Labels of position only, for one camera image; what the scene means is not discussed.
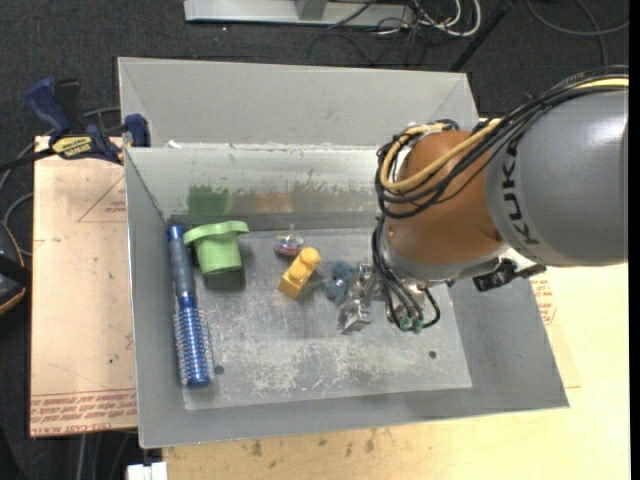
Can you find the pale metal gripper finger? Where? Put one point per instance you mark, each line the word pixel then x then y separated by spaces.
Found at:
pixel 356 320
pixel 361 282

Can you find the black cylinder on white bracket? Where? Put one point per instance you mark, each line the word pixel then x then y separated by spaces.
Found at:
pixel 492 278

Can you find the grey metal bin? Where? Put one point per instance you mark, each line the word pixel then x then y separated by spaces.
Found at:
pixel 320 358

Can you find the grey-blue small toy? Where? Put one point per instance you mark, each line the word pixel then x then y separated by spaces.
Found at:
pixel 339 282

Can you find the yellow toy brick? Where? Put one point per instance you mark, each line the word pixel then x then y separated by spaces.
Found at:
pixel 298 275

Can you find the green plastic flanged cup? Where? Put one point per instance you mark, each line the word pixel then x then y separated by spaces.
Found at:
pixel 216 250

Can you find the blue hairbrush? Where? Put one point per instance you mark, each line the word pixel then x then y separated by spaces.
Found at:
pixel 192 343

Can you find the multicoloured spinning top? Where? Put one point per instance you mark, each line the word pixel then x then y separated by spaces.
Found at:
pixel 289 245

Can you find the brown cardboard board red print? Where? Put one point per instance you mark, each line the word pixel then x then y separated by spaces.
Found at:
pixel 80 288

